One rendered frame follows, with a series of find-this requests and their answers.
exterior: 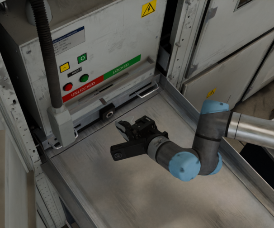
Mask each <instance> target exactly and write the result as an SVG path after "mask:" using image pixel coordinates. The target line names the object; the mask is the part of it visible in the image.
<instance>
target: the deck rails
mask: <svg viewBox="0 0 274 228"><path fill-rule="evenodd" d="M159 94H160V95H161V96H162V97H163V98H164V99H165V100H166V102H167V103H168V104H169V105H170V106H171V107H172V108H173V109H174V110H175V111H176V112H177V113H178V115H179V116H180V117H181V118H182V119H183V120H184V121H185V122H186V123H187V124H188V125H189V126H190V127H191V128H192V129H193V130H194V131H195V132H196V129H197V125H198V120H199V116H200V115H199V112H198V111H197V110H196V109H195V108H194V107H193V105H192V104H191V103H190V102H189V101H188V100H187V99H186V98H185V97H184V96H183V95H182V94H181V93H180V92H179V91H178V90H177V89H176V88H175V87H174V86H173V85H172V84H171V83H170V82H169V80H167V82H166V86H165V89H164V90H163V91H161V92H160V93H159ZM218 152H219V153H220V155H221V156H222V162H223V163H224V164H225V165H226V166H227V167H228V168H229V169H230V170H231V171H232V173H233V174H234V175H235V176H236V177H237V178H238V179H239V180H240V181H241V182H242V183H243V185H244V186H245V187H246V188H247V189H248V190H249V191H250V192H251V193H252V194H253V195H254V196H255V197H256V199H257V200H258V201H259V202H260V203H261V204H262V205H263V206H264V207H265V208H266V209H267V210H268V211H269V212H270V213H271V214H272V215H273V217H274V189H273V188H272V187H271V186H270V185H269V184H268V183H267V182H266V181H265V180H264V179H263V178H262V177H261V176H260V175H259V174H258V173H257V172H256V171H255V170H254V169H253V168H252V166H251V165H250V164H249V163H248V162H247V161H246V160H245V159H244V158H243V157H242V156H241V155H240V154H239V153H238V152H237V151H236V150H235V149H234V148H233V147H232V146H231V145H230V144H229V143H228V141H227V140H226V139H225V138H224V137H223V136H222V138H221V141H220V145H219V149H218ZM46 156H47V159H48V161H47V162H48V164H49V166H50V167H51V168H52V170H53V171H54V173H55V174H56V176H57V177H58V179H59V180H60V182H61V183H62V184H63V186H64V187H65V189H66V190H67V192H68V193H69V195H70V196H71V198H72V199H73V200H74V202H75V203H76V205H77V206H78V208H79V209H80V211H81V212H82V214H83V215H84V216H85V218H86V219H87V221H88V222H89V224H90V225H91V227H92V228H107V226H106V225H105V224H104V222H103V221H102V219H101V218H100V216H99V215H98V214H97V212H96V211H95V209H94V208H93V206H92V205H91V204H90V202H89V201H88V199H87V198H86V197H85V195H84V194H83V192H82V191H81V190H80V188H79V186H78V185H77V184H76V183H75V181H74V180H73V178H72V177H71V175H70V174H69V172H68V171H67V170H66V168H65V167H64V166H63V164H62V163H61V161H60V160H59V158H58V157H57V155H56V156H55V157H53V158H50V157H49V156H48V154H47V153H46Z"/></svg>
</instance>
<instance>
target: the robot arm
mask: <svg viewBox="0 0 274 228"><path fill-rule="evenodd" d="M199 115H200V116H199V120H198V125H197V129H196V133H195V136H194V141H193V145H192V148H182V147H180V146H178V145H177V144H175V143H174V142H172V141H170V140H169V138H168V133H167V132H166V131H164V132H160V131H159V130H158V129H157V126H156V124H155V121H154V120H152V119H151V118H149V117H147V116H145V115H144V116H143V117H141V118H139V119H138V120H136V121H135V124H134V123H133V122H132V120H133V119H134V117H133V116H129V117H127V118H124V119H122V120H116V121H115V126H116V128H117V130H118V131H119V132H120V134H121V135H122V136H123V138H124V139H125V140H126V141H127V142H124V143H121V144H117V145H113V146H111V147H110V153H111V155H112V158H113V160H114V161H119V160H123V159H126V158H130V157H135V156H139V155H142V154H147V155H148V156H149V157H150V158H151V159H152V160H154V161H155V162H157V163H158V164H159V165H161V166H162V167H163V168H165V169H166V170H167V171H168V172H170V173H171V174H172V175H173V176H174V177H176V178H178V179H180V180H181V181H185V182H187V181H190V180H191V179H194V178H195V177H196V176H197V175H202V176H207V175H214V174H216V173H218V172H219V171H220V169H221V167H222V156H221V155H220V153H219V152H218V149H219V145H220V141H221V138H222V136H223V137H227V138H232V139H235V140H239V141H243V142H246V143H251V144H255V145H258V146H262V147H267V148H270V149H274V121H271V120H267V119H262V118H258V117H254V116H249V115H245V114H240V113H236V112H232V111H229V105H228V104H226V103H223V102H218V101H214V100H205V101H204V102H203V105H202V108H201V112H200V113H199ZM146 118H148V119H149V120H150V121H149V120H148V119H146Z"/></svg>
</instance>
